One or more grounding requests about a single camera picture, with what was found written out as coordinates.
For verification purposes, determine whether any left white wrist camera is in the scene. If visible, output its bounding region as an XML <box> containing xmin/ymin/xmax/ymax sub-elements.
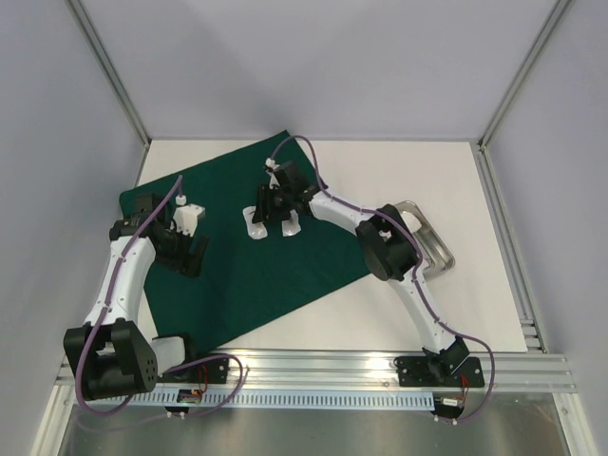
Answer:
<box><xmin>173</xmin><ymin>204</ymin><xmax>205</xmax><ymax>238</ymax></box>

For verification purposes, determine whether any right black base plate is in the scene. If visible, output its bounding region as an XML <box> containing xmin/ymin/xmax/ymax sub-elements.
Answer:
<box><xmin>393</xmin><ymin>356</ymin><xmax>485</xmax><ymax>389</ymax></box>

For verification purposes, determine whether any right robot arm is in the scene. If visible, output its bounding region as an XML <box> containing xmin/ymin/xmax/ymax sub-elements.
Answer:
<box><xmin>243</xmin><ymin>159</ymin><xmax>469</xmax><ymax>385</ymax></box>

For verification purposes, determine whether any clear pouch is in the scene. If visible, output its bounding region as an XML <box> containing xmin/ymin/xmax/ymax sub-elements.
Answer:
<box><xmin>242</xmin><ymin>206</ymin><xmax>268</xmax><ymax>240</ymax></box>
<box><xmin>281</xmin><ymin>210</ymin><xmax>301</xmax><ymax>238</ymax></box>

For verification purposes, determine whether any right aluminium frame post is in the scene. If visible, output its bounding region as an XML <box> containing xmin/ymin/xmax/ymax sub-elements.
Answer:
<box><xmin>477</xmin><ymin>0</ymin><xmax>574</xmax><ymax>150</ymax></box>

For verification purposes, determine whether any aluminium frame post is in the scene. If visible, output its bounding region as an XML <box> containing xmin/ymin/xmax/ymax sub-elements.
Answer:
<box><xmin>477</xmin><ymin>0</ymin><xmax>574</xmax><ymax>150</ymax></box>
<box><xmin>65</xmin><ymin>0</ymin><xmax>151</xmax><ymax>150</ymax></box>

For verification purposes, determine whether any stainless steel tray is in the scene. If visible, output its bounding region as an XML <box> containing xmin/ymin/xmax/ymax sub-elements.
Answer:
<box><xmin>395</xmin><ymin>200</ymin><xmax>456</xmax><ymax>280</ymax></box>

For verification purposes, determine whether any green surgical cloth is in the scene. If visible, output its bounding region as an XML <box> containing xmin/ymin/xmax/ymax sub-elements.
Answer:
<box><xmin>144</xmin><ymin>131</ymin><xmax>369</xmax><ymax>352</ymax></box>

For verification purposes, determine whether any aluminium front rail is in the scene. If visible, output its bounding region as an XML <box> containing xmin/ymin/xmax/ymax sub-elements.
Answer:
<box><xmin>55</xmin><ymin>346</ymin><xmax>577</xmax><ymax>393</ymax></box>

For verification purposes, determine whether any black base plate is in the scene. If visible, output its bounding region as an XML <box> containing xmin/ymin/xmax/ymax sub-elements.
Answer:
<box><xmin>161</xmin><ymin>353</ymin><xmax>231</xmax><ymax>386</ymax></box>
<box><xmin>393</xmin><ymin>356</ymin><xmax>485</xmax><ymax>389</ymax></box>

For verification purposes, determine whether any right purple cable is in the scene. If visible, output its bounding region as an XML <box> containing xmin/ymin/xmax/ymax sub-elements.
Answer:
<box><xmin>269</xmin><ymin>136</ymin><xmax>498</xmax><ymax>424</ymax></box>

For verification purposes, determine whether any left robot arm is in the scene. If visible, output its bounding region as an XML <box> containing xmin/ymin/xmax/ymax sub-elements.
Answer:
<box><xmin>63</xmin><ymin>194</ymin><xmax>208</xmax><ymax>402</ymax></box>

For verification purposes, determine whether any grey slotted cable duct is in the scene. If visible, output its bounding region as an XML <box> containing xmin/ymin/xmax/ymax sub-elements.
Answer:
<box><xmin>131</xmin><ymin>388</ymin><xmax>435</xmax><ymax>411</ymax></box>

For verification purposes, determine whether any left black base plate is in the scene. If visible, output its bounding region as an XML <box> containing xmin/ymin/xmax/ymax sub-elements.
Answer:
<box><xmin>161</xmin><ymin>353</ymin><xmax>231</xmax><ymax>386</ymax></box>

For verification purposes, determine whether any left aluminium frame post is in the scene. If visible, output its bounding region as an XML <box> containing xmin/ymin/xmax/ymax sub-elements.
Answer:
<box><xmin>65</xmin><ymin>0</ymin><xmax>151</xmax><ymax>150</ymax></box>

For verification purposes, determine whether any white gauze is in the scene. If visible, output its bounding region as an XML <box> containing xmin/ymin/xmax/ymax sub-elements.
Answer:
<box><xmin>401</xmin><ymin>211</ymin><xmax>423</xmax><ymax>234</ymax></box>

